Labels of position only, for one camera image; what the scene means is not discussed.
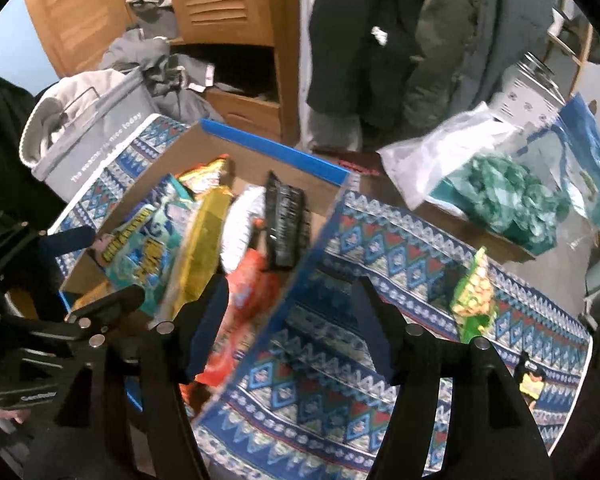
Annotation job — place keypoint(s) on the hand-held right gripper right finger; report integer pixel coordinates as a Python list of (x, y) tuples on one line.
[(377, 340)]

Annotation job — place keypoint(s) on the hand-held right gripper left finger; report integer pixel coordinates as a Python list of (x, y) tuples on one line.
[(210, 320)]

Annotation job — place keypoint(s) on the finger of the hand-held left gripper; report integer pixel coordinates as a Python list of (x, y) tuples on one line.
[(115, 305), (75, 240)]

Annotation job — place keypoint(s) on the orange-red snack bag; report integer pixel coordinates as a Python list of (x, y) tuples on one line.
[(250, 300)]

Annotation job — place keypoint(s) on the teal snack bag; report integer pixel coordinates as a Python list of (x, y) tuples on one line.
[(145, 245)]

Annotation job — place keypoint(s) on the gold snack bag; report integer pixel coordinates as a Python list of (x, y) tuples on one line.
[(205, 230)]

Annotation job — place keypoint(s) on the white-backed orange snack bag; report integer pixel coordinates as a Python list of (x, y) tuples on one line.
[(237, 230)]

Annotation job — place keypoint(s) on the green snack bag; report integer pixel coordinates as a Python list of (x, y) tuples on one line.
[(472, 300)]

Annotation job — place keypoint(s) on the black snack packet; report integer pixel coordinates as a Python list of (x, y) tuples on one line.
[(285, 225)]

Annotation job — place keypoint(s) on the blue cardboard box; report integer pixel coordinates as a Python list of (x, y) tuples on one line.
[(260, 170)]

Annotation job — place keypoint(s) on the small yellow snack packet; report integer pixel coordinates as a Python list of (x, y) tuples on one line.
[(530, 385)]

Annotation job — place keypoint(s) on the person's left hand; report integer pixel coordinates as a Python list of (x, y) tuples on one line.
[(0, 415)]

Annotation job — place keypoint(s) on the patterned blue tablecloth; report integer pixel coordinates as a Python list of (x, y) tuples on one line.
[(380, 240)]

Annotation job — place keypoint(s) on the grey laundry basket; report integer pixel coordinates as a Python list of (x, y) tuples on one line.
[(95, 140)]

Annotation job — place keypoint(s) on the person's dark clothing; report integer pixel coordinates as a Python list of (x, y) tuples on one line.
[(5, 160)]

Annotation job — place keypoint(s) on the orange yellow snack bag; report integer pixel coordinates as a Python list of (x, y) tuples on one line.
[(207, 172)]

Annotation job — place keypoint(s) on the small red object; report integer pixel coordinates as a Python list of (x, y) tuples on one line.
[(357, 167)]

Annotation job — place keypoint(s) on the grey clothes pile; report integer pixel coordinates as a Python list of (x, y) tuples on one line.
[(180, 90)]

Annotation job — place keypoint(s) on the white plastic bag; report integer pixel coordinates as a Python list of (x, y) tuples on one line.
[(430, 160)]

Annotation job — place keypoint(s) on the pile of green plastic bags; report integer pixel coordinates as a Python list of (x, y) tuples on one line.
[(505, 190)]

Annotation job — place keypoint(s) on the grey garment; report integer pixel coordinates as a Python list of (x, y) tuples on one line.
[(330, 130)]

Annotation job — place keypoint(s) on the grey cloth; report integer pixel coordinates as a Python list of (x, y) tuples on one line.
[(150, 10)]

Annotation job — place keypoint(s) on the wooden cabinet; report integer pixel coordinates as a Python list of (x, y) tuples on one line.
[(220, 0)]

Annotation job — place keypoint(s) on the blue plastic bag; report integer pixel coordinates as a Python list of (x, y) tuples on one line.
[(590, 150)]

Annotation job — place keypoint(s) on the white printed carton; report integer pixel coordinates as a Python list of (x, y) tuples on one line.
[(525, 95)]

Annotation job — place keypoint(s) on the olive jacket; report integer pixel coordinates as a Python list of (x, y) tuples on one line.
[(445, 60)]

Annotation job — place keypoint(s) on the black jacket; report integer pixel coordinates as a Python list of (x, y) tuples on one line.
[(350, 35)]

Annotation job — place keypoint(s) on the wooden shelf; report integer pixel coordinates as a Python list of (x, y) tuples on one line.
[(580, 55)]

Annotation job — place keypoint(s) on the grey jacket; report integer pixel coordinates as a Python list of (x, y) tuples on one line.
[(520, 10)]

